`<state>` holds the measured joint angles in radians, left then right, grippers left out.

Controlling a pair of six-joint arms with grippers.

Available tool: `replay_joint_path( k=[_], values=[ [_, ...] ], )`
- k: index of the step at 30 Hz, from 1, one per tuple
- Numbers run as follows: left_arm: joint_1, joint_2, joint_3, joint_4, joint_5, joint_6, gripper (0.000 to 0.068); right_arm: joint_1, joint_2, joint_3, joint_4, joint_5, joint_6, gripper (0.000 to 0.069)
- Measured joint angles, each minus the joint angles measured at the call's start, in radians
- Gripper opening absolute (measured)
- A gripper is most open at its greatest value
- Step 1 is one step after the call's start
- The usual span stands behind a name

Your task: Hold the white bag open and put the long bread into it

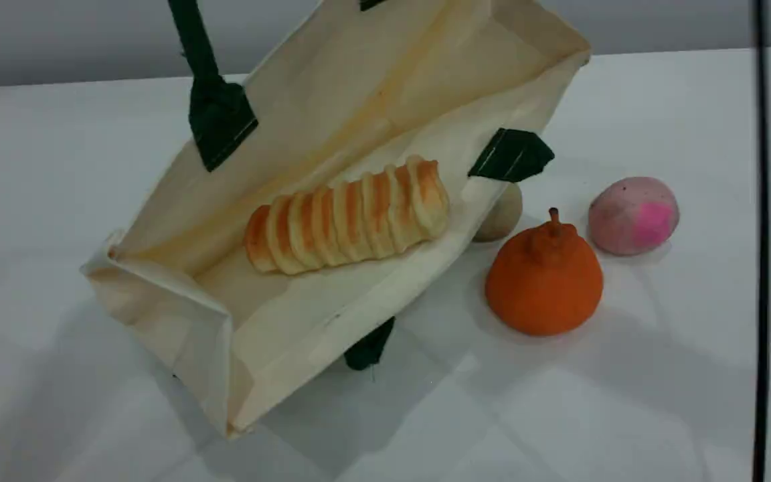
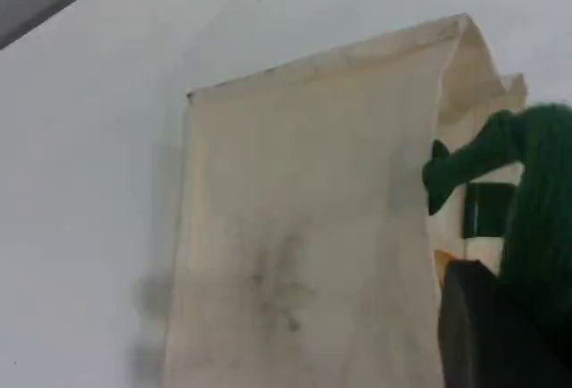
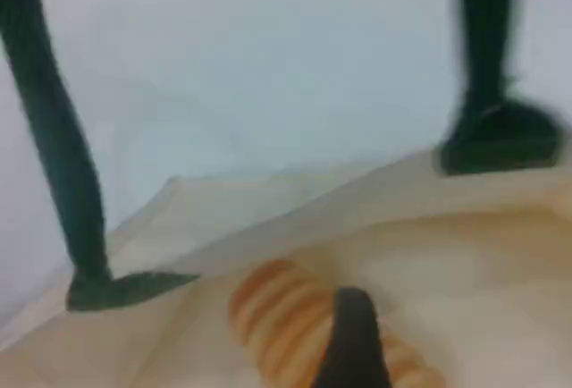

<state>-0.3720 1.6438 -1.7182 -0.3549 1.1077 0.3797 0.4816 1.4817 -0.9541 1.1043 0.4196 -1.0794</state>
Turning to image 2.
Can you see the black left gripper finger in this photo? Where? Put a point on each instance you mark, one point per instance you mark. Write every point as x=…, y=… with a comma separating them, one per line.
x=478, y=343

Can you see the long striped bread roll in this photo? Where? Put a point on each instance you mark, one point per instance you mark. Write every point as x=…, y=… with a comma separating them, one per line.
x=441, y=260

